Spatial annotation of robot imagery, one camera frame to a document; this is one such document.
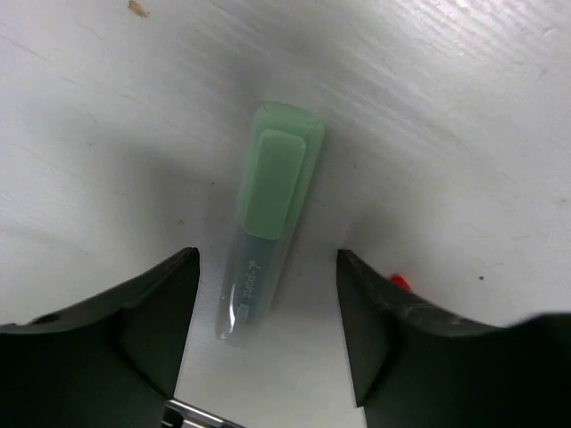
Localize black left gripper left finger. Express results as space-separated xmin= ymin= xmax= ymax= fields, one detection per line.
xmin=1 ymin=247 xmax=200 ymax=427

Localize green capped highlighter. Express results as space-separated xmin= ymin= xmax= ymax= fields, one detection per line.
xmin=216 ymin=103 xmax=325 ymax=344

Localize red ink pen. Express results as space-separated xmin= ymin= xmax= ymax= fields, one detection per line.
xmin=389 ymin=275 xmax=411 ymax=292

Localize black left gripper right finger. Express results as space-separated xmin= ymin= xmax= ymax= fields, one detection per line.
xmin=336 ymin=250 xmax=570 ymax=427

